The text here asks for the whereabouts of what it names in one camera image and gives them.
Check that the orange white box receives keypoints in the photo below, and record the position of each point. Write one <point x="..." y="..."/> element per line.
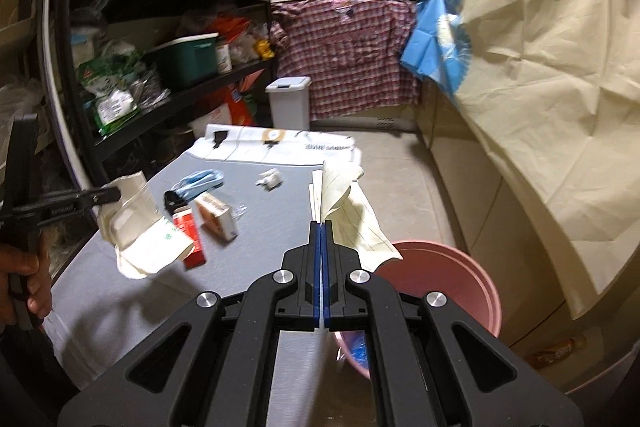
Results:
<point x="215" y="214"/>

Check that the white printed sheet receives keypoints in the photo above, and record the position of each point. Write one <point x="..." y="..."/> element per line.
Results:
<point x="310" y="152"/>

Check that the person's left hand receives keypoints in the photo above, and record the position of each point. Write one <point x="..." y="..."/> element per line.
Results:
<point x="20" y="262"/>

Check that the pink plastic bin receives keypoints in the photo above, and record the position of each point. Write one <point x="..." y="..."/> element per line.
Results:
<point x="440" y="267"/>

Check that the grey table mat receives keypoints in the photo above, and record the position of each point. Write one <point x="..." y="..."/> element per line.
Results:
<point x="250" y="252"/>

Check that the plaid shirt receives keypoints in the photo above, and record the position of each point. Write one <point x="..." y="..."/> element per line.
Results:
<point x="350" y="57"/>

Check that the yellow small item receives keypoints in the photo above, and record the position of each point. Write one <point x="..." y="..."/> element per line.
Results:
<point x="265" y="48"/>

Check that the cream paper bag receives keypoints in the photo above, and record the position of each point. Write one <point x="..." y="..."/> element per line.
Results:
<point x="145" y="247"/>

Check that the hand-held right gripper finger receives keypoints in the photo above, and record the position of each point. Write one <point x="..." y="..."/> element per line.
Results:
<point x="326" y="267"/>
<point x="316" y="267"/>

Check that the red orange sack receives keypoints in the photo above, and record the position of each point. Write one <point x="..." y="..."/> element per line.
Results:
<point x="242" y="107"/>

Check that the green storage box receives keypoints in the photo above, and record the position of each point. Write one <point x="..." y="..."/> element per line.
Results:
<point x="185" y="62"/>

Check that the blue plastic bag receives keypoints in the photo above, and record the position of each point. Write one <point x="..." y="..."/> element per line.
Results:
<point x="360" y="349"/>

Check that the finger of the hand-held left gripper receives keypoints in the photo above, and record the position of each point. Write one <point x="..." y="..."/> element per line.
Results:
<point x="80" y="199"/>

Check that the small black wrapper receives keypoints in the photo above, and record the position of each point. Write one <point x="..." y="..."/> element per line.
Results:
<point x="174" y="201"/>

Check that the blue face mask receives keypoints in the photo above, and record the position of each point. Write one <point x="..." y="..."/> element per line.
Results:
<point x="200" y="179"/>

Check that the cream lined paper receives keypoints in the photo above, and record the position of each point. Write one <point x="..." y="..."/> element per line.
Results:
<point x="360" y="217"/>

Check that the beige kitchen cabinet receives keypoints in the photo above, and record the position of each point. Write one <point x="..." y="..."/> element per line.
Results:
<point x="480" y="217"/>

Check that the cream cloth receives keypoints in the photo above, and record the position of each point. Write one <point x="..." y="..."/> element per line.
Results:
<point x="550" y="82"/>

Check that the blue cloth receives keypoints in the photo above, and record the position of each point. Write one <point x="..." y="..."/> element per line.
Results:
<point x="430" y="42"/>

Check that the orange snack packet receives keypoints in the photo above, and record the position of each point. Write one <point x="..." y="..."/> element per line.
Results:
<point x="557" y="352"/>

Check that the white tissue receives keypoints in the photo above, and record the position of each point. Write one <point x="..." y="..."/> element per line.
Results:
<point x="269" y="179"/>

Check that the green printed packet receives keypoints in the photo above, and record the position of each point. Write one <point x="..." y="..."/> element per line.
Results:
<point x="115" y="107"/>

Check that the orange plastic bag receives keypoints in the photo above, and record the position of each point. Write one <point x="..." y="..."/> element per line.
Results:
<point x="232" y="27"/>

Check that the white lidded bin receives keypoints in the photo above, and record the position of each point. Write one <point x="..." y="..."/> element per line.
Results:
<point x="287" y="107"/>

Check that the red cardboard box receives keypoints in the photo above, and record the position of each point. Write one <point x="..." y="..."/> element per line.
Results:
<point x="192" y="242"/>

